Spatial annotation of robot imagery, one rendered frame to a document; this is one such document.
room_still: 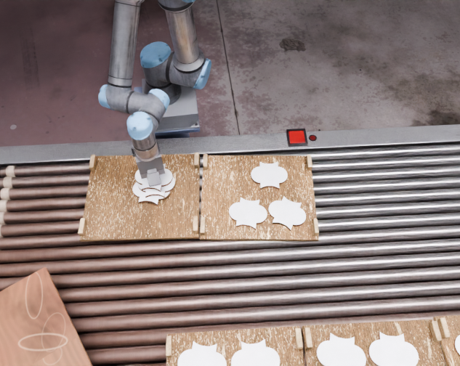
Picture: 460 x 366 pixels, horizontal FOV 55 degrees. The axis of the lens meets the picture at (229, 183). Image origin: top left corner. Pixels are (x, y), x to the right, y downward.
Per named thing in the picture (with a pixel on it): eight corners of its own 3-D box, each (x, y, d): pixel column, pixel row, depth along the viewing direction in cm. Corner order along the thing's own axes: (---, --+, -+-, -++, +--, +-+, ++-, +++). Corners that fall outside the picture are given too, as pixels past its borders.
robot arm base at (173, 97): (142, 83, 187) (137, 65, 178) (176, 75, 189) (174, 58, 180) (148, 110, 179) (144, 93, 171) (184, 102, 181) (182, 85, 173)
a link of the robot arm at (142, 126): (156, 112, 135) (144, 133, 131) (160, 133, 145) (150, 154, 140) (132, 105, 136) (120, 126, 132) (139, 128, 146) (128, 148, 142)
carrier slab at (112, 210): (94, 157, 172) (92, 155, 171) (200, 155, 173) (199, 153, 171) (80, 241, 154) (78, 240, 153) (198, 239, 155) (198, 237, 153)
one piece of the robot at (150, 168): (134, 169, 140) (143, 194, 154) (163, 163, 141) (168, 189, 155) (128, 139, 146) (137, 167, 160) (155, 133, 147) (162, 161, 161)
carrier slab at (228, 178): (203, 157, 172) (203, 155, 171) (309, 157, 172) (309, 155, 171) (200, 240, 154) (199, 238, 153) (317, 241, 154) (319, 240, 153)
